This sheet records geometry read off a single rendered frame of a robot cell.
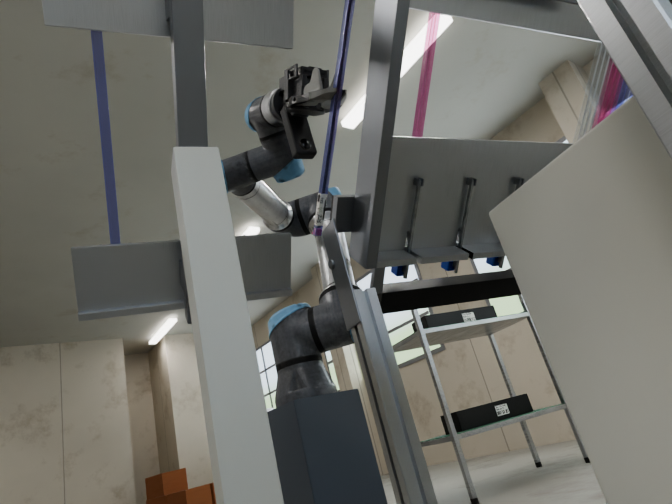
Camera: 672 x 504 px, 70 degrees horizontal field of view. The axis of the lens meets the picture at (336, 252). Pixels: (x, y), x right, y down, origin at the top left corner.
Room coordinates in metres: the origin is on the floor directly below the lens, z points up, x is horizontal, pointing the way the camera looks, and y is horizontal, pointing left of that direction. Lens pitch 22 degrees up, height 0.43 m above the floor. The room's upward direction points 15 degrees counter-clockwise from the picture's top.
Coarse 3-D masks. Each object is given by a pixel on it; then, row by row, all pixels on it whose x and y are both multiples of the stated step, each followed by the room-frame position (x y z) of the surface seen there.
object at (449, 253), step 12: (384, 252) 0.76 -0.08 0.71; (396, 252) 0.77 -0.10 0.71; (420, 252) 0.78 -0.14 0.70; (432, 252) 0.79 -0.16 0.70; (444, 252) 0.80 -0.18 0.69; (456, 252) 0.81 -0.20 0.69; (468, 252) 0.83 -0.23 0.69; (480, 252) 0.82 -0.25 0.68; (492, 252) 0.84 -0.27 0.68; (384, 264) 0.74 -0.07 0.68; (396, 264) 0.75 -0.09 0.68; (408, 264) 0.76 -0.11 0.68
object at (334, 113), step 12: (348, 0) 0.59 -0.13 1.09; (348, 12) 0.60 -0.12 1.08; (348, 24) 0.62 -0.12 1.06; (348, 36) 0.63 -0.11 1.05; (336, 72) 0.66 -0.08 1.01; (336, 84) 0.67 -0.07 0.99; (336, 96) 0.68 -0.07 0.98; (336, 108) 0.70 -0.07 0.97; (336, 120) 0.71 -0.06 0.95; (324, 156) 0.75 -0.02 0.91; (324, 168) 0.75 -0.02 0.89; (324, 180) 0.77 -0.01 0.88; (324, 192) 0.78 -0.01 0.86
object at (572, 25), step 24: (432, 0) 0.53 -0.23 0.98; (456, 0) 0.55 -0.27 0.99; (480, 0) 0.57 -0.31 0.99; (504, 0) 0.58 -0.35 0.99; (528, 0) 0.60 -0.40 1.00; (552, 0) 0.62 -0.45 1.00; (576, 0) 0.60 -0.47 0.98; (504, 24) 0.61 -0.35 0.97; (528, 24) 0.63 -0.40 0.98; (552, 24) 0.65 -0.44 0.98; (576, 24) 0.67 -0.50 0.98
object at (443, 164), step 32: (416, 160) 0.69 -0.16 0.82; (448, 160) 0.72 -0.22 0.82; (480, 160) 0.75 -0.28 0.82; (512, 160) 0.78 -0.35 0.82; (544, 160) 0.82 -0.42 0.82; (448, 192) 0.76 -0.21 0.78; (480, 192) 0.79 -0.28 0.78; (512, 192) 0.82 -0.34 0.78; (384, 224) 0.73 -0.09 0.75; (416, 224) 0.76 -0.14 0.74; (448, 224) 0.80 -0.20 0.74; (480, 224) 0.83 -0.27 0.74
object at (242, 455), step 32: (192, 160) 0.53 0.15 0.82; (192, 192) 0.53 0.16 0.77; (224, 192) 0.55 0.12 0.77; (192, 224) 0.53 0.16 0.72; (224, 224) 0.54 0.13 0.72; (192, 256) 0.52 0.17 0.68; (224, 256) 0.54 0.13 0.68; (192, 288) 0.53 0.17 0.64; (224, 288) 0.54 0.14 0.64; (192, 320) 0.56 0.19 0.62; (224, 320) 0.53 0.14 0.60; (224, 352) 0.53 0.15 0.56; (224, 384) 0.53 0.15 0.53; (256, 384) 0.55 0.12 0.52; (224, 416) 0.53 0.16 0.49; (256, 416) 0.54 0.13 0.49; (224, 448) 0.53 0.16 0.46; (256, 448) 0.54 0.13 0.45; (224, 480) 0.52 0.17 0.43; (256, 480) 0.54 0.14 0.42
